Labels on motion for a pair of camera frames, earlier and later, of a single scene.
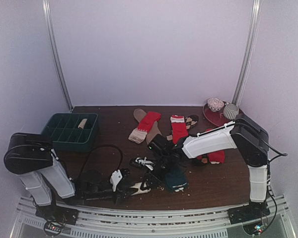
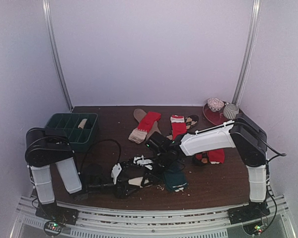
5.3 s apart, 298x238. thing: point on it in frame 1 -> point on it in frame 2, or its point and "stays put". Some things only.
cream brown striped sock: [138, 186] -> [137, 181]
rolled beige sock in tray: [82, 123] stays put
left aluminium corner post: [47, 17] stays put
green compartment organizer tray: [71, 132] stays put
